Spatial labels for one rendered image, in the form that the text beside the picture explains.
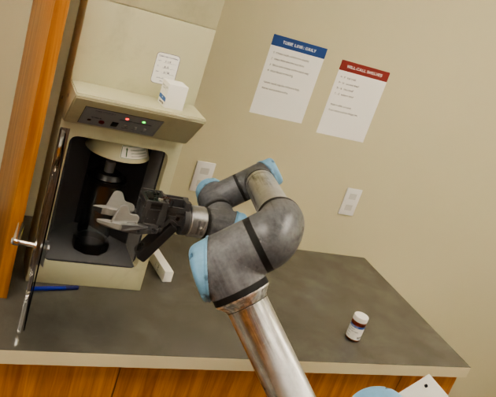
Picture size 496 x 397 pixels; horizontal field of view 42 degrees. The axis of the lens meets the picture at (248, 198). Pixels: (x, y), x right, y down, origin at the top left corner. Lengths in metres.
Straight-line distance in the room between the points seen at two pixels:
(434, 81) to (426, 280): 0.93
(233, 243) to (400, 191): 1.54
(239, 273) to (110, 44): 0.68
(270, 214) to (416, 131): 1.44
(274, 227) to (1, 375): 0.79
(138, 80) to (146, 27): 0.13
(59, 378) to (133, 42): 0.84
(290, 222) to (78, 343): 0.66
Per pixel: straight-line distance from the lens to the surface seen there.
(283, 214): 1.26
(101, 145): 1.76
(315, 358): 1.91
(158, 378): 1.78
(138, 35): 1.64
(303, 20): 2.25
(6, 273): 1.74
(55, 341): 1.66
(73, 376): 1.72
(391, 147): 2.58
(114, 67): 1.65
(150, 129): 1.65
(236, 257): 1.23
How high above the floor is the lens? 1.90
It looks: 19 degrees down
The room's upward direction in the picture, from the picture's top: 19 degrees clockwise
